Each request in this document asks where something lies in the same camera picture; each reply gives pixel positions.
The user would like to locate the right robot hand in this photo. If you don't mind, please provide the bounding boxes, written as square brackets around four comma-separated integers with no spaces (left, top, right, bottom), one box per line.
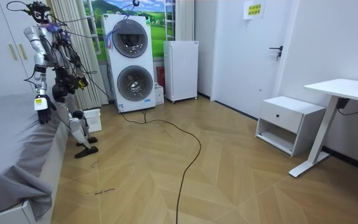
[76,77,90,91]

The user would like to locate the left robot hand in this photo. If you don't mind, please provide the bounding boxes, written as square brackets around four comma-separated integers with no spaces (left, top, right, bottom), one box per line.
[33,94,57,126]

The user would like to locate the beige pleated curtain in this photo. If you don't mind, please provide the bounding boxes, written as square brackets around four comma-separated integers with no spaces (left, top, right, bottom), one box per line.
[48,0,110,111]

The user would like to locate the robot legs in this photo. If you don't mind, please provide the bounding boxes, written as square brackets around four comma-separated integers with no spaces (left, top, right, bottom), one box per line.
[52,84,99,159]

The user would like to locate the white laundry basket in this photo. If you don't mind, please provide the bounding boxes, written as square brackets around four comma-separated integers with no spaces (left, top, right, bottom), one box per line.
[82,108,103,134]

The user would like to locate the robot body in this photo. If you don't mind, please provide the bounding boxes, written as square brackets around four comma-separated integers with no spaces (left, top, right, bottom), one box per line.
[6,0,90,103]

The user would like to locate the white washing machine tower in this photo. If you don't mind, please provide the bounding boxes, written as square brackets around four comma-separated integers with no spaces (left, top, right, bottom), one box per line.
[101,13,157,114]

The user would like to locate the grey bed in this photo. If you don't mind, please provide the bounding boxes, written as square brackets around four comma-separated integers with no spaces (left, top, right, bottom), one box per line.
[0,92,71,224]

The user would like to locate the white cardboard box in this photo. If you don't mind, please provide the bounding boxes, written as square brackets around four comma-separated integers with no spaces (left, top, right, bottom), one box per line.
[153,82,165,106]

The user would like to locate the red canister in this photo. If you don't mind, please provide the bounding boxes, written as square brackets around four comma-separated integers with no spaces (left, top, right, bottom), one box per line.
[156,66,166,90]

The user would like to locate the white fridge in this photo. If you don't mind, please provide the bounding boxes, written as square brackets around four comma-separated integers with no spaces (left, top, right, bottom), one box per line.
[163,40,200,104]

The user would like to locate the white pleated curtain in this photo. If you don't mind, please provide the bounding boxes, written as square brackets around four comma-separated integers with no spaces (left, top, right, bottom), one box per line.
[175,0,196,42]

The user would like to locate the white door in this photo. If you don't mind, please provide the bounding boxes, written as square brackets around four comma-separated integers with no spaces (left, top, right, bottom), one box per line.
[210,0,300,119]

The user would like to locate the white yellow paper sign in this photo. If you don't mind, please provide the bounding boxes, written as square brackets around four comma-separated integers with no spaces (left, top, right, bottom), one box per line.
[243,0,266,21]

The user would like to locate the white nightstand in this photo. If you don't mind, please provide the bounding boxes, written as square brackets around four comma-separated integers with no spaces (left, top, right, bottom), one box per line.
[255,95,327,157]

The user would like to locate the black power adapter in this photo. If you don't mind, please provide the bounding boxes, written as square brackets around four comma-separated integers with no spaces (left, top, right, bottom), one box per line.
[335,97,351,110]

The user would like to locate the white desk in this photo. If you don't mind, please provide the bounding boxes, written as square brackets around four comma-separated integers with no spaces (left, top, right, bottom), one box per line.
[288,78,358,179]

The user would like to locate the cable bundle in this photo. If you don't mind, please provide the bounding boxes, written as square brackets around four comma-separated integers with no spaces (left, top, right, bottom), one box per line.
[50,0,141,51]

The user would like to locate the landscape wall poster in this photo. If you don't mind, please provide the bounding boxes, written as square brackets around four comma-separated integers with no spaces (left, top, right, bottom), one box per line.
[83,0,177,62]

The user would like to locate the black floor cable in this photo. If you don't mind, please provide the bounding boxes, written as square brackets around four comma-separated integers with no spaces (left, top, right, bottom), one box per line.
[120,109,203,224]

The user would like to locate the black door handle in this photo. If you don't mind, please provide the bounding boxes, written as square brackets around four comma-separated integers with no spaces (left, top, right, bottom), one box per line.
[268,45,284,62]

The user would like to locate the black desk cable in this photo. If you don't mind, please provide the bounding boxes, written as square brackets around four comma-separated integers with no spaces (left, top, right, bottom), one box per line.
[337,101,358,117]

